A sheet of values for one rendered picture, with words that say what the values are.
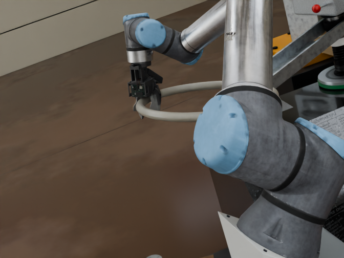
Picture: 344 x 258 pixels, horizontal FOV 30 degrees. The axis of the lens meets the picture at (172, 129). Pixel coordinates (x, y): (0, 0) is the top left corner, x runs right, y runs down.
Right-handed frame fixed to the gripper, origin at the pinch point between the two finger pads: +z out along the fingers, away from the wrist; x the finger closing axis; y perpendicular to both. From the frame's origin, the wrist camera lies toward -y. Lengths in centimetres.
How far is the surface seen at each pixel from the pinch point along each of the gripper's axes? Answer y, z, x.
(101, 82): -339, 69, -248
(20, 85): -364, 79, -375
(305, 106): -37, 6, 47
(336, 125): -28, 10, 61
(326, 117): -28, 7, 57
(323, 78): -54, -1, 50
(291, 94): -49, 4, 38
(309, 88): -54, 3, 44
